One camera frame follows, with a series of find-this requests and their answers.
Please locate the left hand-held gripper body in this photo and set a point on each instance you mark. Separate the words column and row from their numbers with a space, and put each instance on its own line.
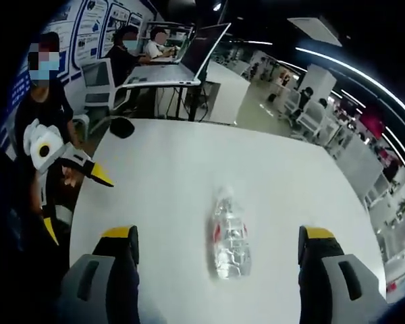
column 42, row 148

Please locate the blue white wall posters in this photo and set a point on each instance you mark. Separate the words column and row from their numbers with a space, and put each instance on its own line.
column 91, row 30

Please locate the group of white office chairs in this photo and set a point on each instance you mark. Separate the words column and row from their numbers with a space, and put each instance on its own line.
column 314, row 118

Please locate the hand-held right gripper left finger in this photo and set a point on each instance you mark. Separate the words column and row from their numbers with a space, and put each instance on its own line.
column 121, row 290

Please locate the clear plastic water bottle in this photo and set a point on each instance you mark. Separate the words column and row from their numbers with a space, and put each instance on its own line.
column 229, row 243

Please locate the small black object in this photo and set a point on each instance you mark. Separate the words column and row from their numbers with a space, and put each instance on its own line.
column 121, row 128

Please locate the ceiling light strip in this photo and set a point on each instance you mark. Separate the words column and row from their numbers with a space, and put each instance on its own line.
column 357, row 71

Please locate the white table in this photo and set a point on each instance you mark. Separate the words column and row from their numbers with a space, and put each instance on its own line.
column 189, row 162

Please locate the person's own body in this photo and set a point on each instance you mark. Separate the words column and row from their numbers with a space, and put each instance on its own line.
column 37, row 104

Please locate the white office chair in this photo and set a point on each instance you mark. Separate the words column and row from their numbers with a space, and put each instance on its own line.
column 98, row 84

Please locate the large silver laptop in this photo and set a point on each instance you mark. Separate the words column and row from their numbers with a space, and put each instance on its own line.
column 202, row 50

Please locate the person's left hand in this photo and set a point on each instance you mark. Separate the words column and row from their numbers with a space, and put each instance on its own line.
column 71, row 177

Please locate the ceiling air conditioner unit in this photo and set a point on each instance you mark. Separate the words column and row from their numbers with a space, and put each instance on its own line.
column 315, row 32

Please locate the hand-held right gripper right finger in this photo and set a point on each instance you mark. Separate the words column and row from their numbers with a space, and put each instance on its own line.
column 315, row 290

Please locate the red hanging screen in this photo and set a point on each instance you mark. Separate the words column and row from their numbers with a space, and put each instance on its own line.
column 371, row 125

